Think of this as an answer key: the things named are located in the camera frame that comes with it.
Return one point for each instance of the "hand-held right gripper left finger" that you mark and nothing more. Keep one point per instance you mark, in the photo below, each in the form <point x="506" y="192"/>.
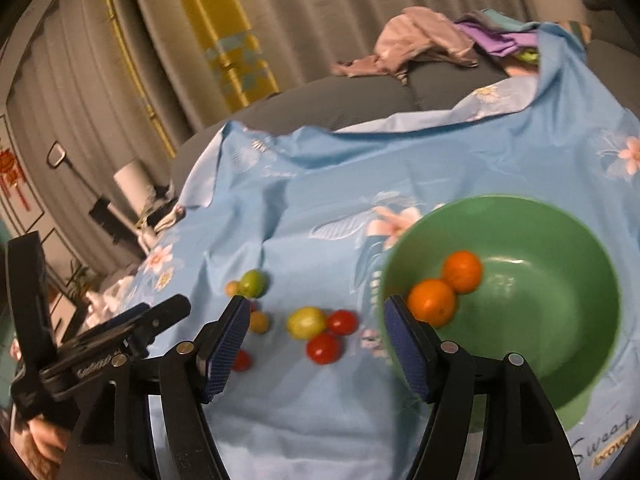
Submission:
<point x="227" y="347"/>

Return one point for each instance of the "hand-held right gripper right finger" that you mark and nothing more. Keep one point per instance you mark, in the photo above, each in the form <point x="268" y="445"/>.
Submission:
<point x="407" y="350"/>

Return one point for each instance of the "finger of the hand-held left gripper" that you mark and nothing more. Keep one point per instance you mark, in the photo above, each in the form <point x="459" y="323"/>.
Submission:
<point x="160" y="315"/>
<point x="125" y="317"/>

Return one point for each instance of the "red cherry tomato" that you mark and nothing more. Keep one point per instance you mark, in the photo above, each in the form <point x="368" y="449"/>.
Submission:
<point x="342" y="322"/>
<point x="242" y="361"/>
<point x="324" y="348"/>

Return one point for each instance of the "small yellow tomato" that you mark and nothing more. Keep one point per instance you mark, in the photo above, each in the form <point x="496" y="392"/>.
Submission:
<point x="231" y="288"/>
<point x="259" y="322"/>

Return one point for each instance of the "green tomato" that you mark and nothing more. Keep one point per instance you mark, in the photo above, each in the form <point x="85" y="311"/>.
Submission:
<point x="252" y="282"/>

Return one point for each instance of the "yellow-green tomato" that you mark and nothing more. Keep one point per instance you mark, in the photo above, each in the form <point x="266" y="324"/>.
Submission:
<point x="306" y="322"/>

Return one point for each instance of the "green bowl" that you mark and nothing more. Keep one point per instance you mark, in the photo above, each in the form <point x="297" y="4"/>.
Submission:
<point x="550" y="310"/>

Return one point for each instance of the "person's left hand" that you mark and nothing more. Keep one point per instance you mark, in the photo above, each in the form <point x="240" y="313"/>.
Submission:
<point x="42" y="442"/>

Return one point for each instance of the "orange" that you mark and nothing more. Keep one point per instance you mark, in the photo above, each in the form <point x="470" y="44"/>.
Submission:
<point x="462" y="271"/>
<point x="432" y="302"/>

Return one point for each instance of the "black device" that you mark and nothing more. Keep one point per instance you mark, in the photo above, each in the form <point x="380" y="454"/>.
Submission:
<point x="105" y="212"/>

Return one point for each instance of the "white cylinder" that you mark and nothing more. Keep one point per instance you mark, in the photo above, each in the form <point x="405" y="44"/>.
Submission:
<point x="132" y="182"/>

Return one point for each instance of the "blue floral cloth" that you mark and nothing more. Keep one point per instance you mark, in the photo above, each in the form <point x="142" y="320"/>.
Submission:
<point x="325" y="200"/>

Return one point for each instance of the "grey sofa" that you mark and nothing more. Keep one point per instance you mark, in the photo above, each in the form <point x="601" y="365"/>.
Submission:
<point x="375" y="100"/>

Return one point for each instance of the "yellow patterned curtain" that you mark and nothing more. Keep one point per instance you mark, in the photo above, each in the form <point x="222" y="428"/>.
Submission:
<point x="225" y="35"/>

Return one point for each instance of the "pink cloth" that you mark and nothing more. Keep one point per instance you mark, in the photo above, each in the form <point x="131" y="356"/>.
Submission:
<point x="415" y="40"/>

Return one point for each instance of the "yellow-green cloth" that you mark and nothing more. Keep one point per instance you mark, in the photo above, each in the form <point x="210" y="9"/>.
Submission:
<point x="529" y="56"/>

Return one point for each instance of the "purple cloth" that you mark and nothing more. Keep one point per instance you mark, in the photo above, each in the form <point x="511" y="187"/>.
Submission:
<point x="490" y="40"/>

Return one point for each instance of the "pile of clothes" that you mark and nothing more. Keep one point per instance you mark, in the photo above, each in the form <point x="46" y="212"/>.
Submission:
<point x="325" y="10"/>

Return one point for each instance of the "red wall ornament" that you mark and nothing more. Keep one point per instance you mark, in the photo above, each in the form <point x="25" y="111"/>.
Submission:
<point x="12" y="170"/>

